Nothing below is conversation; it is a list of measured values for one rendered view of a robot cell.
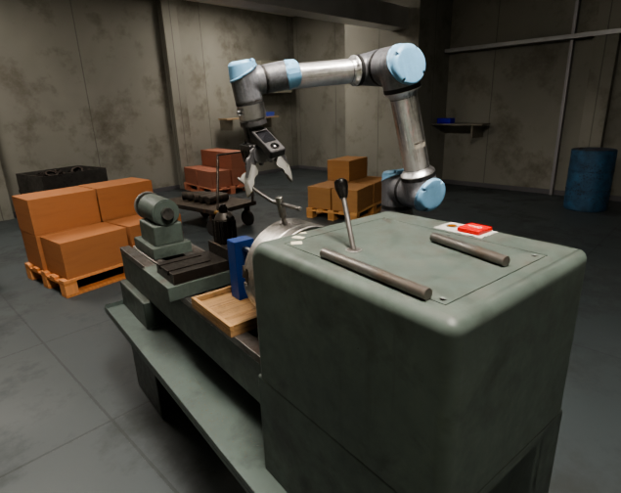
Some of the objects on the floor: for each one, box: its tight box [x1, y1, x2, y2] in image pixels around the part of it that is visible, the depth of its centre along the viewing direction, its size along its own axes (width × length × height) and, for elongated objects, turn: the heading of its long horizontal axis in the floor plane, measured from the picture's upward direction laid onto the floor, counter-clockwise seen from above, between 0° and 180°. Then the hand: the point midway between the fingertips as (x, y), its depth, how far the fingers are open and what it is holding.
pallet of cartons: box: [184, 148, 245, 195], centre depth 861 cm, size 94×130×76 cm
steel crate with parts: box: [16, 165, 108, 195], centre depth 690 cm, size 114×98×77 cm
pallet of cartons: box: [12, 177, 183, 298], centre depth 448 cm, size 98×138×83 cm
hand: (272, 190), depth 126 cm, fingers open, 14 cm apart
